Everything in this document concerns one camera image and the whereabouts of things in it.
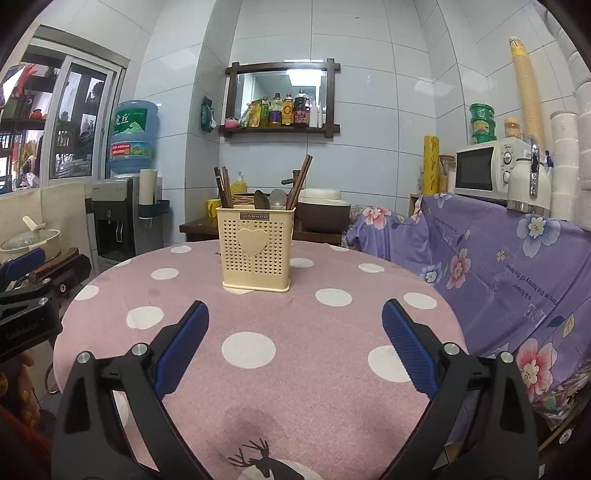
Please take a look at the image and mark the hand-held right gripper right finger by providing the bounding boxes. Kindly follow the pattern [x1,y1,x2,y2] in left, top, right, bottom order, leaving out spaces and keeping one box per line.
[381,298,540,480]

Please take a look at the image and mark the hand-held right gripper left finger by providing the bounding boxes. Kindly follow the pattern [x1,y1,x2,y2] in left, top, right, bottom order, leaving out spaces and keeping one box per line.
[52,300,211,480]

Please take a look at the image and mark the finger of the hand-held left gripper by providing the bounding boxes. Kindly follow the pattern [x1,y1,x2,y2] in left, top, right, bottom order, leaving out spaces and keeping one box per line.
[0,253,92,308]
[0,248,47,289]

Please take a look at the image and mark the cream plastic utensil holder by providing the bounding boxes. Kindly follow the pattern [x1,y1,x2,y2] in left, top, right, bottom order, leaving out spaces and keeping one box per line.
[215,205,296,291]

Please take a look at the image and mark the dark chopstick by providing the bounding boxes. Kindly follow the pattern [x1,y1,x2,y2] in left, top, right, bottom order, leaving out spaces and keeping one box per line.
[213,167,227,209]

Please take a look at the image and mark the person's left forearm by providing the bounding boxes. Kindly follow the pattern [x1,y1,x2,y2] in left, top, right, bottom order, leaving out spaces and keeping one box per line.
[0,353,52,480]

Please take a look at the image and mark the dark wooden stand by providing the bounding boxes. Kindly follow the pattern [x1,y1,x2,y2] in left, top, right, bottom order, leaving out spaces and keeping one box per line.
[34,247,83,278]

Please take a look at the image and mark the pot with glass lid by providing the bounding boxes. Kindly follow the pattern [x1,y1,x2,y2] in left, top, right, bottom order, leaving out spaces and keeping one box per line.
[0,216,62,259]

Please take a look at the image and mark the beige cloth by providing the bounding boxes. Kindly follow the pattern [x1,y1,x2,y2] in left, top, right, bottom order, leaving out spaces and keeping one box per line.
[0,185,95,278]

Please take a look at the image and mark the pink polka dot tablecloth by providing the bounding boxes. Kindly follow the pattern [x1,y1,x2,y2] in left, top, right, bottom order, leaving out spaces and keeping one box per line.
[52,240,467,480]

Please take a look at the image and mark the purple floral cloth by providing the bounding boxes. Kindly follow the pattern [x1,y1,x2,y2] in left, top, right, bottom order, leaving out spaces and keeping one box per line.
[346,193,591,407]

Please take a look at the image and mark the teal cup holder tray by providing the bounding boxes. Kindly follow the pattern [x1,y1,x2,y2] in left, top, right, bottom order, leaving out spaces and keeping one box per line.
[140,199,171,219]

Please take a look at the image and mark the dark wooden side table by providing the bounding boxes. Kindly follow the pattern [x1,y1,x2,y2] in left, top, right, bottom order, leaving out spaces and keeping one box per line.
[179,217,343,245]

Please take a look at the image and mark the white paper cup stack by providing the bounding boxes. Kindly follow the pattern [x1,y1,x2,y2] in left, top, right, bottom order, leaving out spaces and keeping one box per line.
[139,168,158,206]

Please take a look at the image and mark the dark wooden display shelf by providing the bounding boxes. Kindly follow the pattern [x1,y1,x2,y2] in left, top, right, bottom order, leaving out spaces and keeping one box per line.
[0,62,51,190]

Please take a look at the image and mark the brown pot with cream lid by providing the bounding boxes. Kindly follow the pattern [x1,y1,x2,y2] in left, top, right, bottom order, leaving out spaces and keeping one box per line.
[295,187,351,233]

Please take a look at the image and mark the white framed window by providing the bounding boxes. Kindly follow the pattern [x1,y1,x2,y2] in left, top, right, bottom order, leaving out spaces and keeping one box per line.
[48,53,123,183]

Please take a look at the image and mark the woven basket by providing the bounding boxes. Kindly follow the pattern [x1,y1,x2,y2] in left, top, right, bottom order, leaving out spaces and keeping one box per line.
[231,193,296,208]

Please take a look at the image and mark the glass jar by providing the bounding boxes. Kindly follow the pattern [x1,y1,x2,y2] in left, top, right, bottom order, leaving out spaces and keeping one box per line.
[438,154,457,193]

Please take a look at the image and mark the yellow wrap roll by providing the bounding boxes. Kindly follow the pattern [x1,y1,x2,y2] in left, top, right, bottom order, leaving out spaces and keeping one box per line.
[423,135,441,195]

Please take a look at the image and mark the white microwave oven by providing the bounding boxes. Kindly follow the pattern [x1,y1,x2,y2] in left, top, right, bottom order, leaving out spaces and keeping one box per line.
[454,138,532,200]

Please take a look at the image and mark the green hanging packet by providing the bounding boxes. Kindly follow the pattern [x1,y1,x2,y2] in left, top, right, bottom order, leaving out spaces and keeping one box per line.
[201,96,217,134]

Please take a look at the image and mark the dark wooden mirror shelf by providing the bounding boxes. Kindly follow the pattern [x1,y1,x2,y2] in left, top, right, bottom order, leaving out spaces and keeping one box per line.
[218,58,341,138]

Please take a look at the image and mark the stacks of white paper bowls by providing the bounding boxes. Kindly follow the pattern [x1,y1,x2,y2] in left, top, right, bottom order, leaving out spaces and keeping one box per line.
[538,0,591,222]

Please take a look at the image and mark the yellow seasoning packet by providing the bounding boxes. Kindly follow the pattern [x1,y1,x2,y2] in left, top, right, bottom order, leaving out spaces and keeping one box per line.
[239,99,260,128]

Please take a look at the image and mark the dark soy sauce bottle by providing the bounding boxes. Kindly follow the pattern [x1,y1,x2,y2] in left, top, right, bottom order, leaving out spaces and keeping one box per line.
[292,89,310,127]

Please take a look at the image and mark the tall stack of yellow cups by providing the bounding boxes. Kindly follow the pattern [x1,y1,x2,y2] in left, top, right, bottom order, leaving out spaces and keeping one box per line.
[508,37,546,155]

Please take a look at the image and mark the white kettle with chrome handle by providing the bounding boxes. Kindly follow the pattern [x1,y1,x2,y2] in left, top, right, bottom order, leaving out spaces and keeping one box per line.
[507,137,553,215]

